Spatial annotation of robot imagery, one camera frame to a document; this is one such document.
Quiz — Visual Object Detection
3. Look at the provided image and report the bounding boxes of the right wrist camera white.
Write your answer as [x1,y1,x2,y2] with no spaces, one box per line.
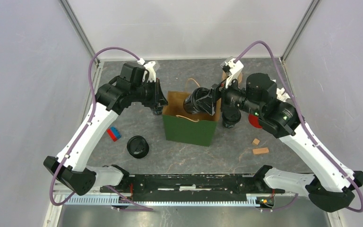
[221,57,244,88]

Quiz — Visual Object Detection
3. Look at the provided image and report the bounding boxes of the white paper stick bundle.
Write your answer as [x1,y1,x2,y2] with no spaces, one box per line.
[276,87,291,102]

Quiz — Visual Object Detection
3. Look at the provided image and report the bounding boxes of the green paper bag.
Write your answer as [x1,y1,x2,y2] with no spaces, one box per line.
[162,91,221,147]

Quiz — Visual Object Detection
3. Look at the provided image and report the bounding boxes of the red cup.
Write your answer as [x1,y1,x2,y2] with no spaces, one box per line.
[248,114,262,129]

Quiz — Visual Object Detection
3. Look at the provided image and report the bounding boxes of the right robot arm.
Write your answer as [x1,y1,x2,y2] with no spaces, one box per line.
[194,73,363,212]

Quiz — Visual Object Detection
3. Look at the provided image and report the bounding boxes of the slotted cable duct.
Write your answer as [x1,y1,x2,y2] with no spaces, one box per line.
[65,194,274,208]

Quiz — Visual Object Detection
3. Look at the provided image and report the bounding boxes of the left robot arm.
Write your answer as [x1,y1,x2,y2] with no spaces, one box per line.
[43,61,168,196]

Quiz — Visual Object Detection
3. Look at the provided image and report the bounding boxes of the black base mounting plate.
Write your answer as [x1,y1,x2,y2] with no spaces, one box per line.
[114,174,273,202]

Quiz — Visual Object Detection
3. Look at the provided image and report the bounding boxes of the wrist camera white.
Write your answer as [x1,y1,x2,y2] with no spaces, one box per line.
[142,61,159,82]
[221,57,244,88]

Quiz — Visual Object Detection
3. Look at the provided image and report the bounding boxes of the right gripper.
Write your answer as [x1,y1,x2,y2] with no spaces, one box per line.
[197,72,262,117]

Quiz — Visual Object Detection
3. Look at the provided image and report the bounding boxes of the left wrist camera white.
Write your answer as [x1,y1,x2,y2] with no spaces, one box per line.
[142,61,159,82]

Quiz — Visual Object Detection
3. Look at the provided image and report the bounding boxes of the red blue toy block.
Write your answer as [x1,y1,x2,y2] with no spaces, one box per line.
[106,126,121,142]

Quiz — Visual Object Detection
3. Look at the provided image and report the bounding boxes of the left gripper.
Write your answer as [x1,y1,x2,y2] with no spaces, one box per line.
[131,79,169,108]

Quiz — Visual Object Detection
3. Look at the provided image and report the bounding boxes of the small wooden cube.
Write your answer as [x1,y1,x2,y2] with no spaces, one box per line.
[252,138,260,146]

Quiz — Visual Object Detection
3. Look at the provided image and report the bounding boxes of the black coffee cup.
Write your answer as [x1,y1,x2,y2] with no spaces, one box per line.
[221,107,242,128]
[151,106,163,116]
[183,87,215,116]

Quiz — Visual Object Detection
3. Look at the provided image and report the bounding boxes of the black coffee cup front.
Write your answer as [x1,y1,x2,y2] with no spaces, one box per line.
[183,87,215,116]

